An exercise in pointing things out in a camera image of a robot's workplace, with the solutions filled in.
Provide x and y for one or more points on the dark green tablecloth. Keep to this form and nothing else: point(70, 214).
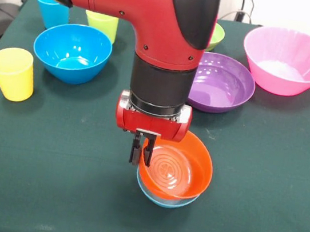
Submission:
point(52, 150)

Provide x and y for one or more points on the purple plastic bowl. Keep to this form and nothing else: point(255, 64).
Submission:
point(223, 85)

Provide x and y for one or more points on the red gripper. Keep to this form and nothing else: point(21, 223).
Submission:
point(150, 125)

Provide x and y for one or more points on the small green plastic bowl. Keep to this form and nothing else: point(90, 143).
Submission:
point(216, 39)

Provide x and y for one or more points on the large blue plastic bowl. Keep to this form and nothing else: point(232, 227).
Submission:
point(71, 52)

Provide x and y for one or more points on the yellow plastic cup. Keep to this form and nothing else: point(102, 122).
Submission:
point(13, 78)

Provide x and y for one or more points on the large pink plastic bowl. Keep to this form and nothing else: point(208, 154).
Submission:
point(290, 60)

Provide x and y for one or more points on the orange plastic bowl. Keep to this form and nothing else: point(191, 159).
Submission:
point(191, 167)

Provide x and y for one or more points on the black power plug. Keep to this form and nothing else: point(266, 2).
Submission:
point(239, 16)

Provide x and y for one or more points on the lime green plastic cup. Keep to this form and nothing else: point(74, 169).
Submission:
point(104, 25)

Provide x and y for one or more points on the small blue plastic bowl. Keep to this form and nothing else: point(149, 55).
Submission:
point(166, 202)

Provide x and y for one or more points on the blue plastic cup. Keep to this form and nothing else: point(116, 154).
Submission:
point(52, 13)

